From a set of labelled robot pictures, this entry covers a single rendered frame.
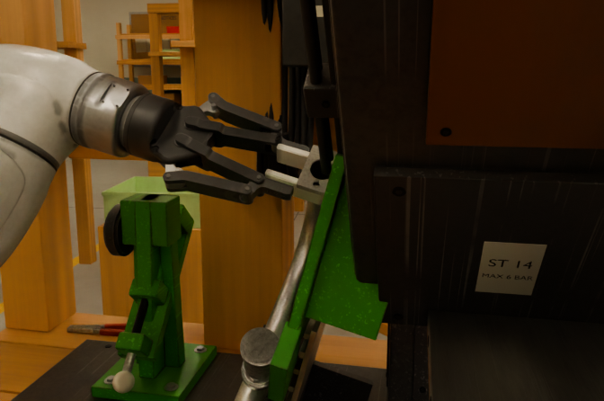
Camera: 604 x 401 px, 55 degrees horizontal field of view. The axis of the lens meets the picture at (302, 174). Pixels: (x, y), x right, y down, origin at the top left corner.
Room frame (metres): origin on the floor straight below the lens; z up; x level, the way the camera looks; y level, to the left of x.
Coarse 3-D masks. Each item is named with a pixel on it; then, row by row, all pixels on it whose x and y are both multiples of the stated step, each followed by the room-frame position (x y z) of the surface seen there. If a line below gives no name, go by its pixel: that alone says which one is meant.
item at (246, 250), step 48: (0, 0) 0.98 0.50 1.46; (48, 0) 1.04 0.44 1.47; (240, 0) 0.90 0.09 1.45; (48, 48) 1.03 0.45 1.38; (240, 48) 0.90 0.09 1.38; (240, 96) 0.90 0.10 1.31; (288, 96) 0.93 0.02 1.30; (48, 192) 1.00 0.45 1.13; (48, 240) 0.99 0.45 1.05; (240, 240) 0.90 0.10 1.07; (288, 240) 0.92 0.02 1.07; (48, 288) 0.98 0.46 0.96; (240, 288) 0.90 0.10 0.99; (240, 336) 0.90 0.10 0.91
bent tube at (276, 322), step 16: (304, 176) 0.60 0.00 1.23; (320, 176) 0.64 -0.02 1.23; (320, 192) 0.59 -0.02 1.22; (304, 224) 0.68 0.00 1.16; (304, 240) 0.67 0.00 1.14; (304, 256) 0.67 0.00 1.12; (288, 272) 0.67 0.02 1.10; (288, 288) 0.65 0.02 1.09; (288, 304) 0.63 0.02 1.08; (272, 320) 0.62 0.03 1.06; (288, 320) 0.62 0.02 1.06; (240, 400) 0.55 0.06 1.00; (256, 400) 0.55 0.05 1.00
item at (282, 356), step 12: (288, 336) 0.49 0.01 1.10; (300, 336) 0.51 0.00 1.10; (276, 348) 0.48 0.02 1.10; (288, 348) 0.49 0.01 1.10; (276, 360) 0.48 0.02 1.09; (288, 360) 0.48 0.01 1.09; (276, 372) 0.48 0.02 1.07; (288, 372) 0.48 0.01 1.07; (276, 384) 0.50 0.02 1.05; (288, 384) 0.53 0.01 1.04; (276, 396) 0.53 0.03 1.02
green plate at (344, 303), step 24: (336, 168) 0.49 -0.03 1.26; (336, 192) 0.49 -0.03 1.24; (336, 216) 0.50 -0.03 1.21; (312, 240) 0.50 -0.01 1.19; (336, 240) 0.50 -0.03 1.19; (312, 264) 0.50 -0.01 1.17; (336, 264) 0.50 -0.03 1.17; (312, 288) 0.51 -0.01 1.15; (336, 288) 0.50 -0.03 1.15; (360, 288) 0.50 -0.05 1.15; (312, 312) 0.51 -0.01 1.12; (336, 312) 0.50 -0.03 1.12; (360, 312) 0.50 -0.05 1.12; (384, 312) 0.50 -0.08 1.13
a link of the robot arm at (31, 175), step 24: (0, 144) 0.60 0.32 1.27; (0, 168) 0.58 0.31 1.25; (24, 168) 0.61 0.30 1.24; (48, 168) 0.63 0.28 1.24; (0, 192) 0.57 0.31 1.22; (24, 192) 0.60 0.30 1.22; (0, 216) 0.57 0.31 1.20; (24, 216) 0.60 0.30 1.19; (0, 240) 0.58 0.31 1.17; (0, 264) 0.59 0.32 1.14
